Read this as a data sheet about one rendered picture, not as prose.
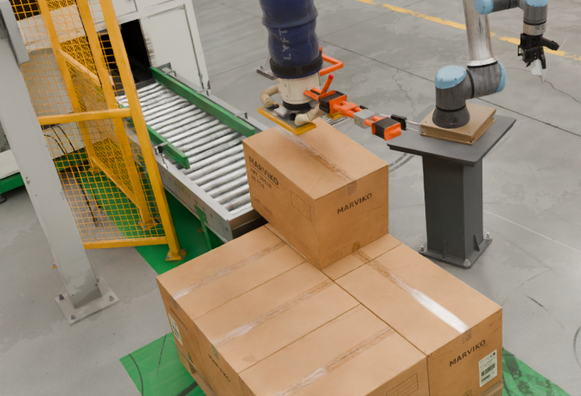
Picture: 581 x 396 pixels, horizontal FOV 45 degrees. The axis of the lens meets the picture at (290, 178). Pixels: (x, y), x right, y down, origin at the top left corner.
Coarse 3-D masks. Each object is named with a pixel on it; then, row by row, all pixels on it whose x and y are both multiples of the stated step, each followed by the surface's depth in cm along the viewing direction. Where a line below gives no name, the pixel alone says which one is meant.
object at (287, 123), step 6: (258, 108) 321; (264, 108) 319; (270, 108) 318; (276, 108) 314; (264, 114) 317; (270, 114) 314; (276, 114) 312; (294, 114) 303; (276, 120) 308; (282, 120) 307; (288, 120) 305; (294, 120) 304; (282, 126) 306; (288, 126) 301; (294, 126) 299; (300, 126) 299; (306, 126) 298; (312, 126) 299; (294, 132) 298; (300, 132) 297
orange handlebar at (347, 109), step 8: (328, 56) 331; (336, 64) 321; (320, 72) 316; (328, 72) 318; (312, 88) 302; (312, 96) 296; (344, 104) 285; (352, 104) 282; (344, 112) 279; (352, 112) 276; (368, 120) 268; (392, 136) 259
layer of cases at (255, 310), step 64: (256, 256) 333; (384, 256) 319; (192, 320) 300; (256, 320) 294; (320, 320) 288; (384, 320) 283; (448, 320) 278; (256, 384) 263; (320, 384) 259; (384, 384) 255; (448, 384) 278
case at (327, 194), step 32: (320, 128) 338; (256, 160) 330; (288, 160) 319; (320, 160) 317; (352, 160) 315; (256, 192) 346; (288, 192) 313; (320, 192) 298; (352, 192) 305; (384, 192) 317; (288, 224) 327; (320, 224) 303; (352, 224) 315; (384, 224) 328; (320, 256) 313
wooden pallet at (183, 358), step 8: (176, 344) 348; (184, 360) 347; (192, 368) 344; (192, 376) 346; (200, 376) 344; (200, 384) 339; (208, 384) 322; (496, 384) 298; (208, 392) 334; (488, 392) 297; (496, 392) 300
